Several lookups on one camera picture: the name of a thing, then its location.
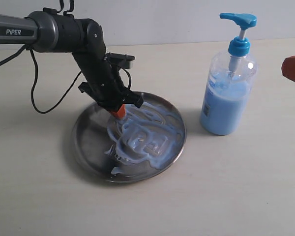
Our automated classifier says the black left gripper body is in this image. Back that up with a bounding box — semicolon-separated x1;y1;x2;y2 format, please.
78;53;143;112

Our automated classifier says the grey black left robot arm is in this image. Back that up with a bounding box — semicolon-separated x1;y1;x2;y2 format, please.
0;8;143;119

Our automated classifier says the round steel plate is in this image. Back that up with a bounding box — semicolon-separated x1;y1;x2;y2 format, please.
71;92;187;183

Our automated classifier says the blue soap pump bottle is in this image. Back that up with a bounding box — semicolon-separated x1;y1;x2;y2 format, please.
200;13;258;136

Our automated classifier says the light blue soap smear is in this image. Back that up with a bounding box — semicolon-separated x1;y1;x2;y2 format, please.
105;102;186;170

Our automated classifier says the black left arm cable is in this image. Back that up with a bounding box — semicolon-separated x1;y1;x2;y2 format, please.
0;0;132;114

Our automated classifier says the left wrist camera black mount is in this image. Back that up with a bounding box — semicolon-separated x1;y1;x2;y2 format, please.
106;53;136;69

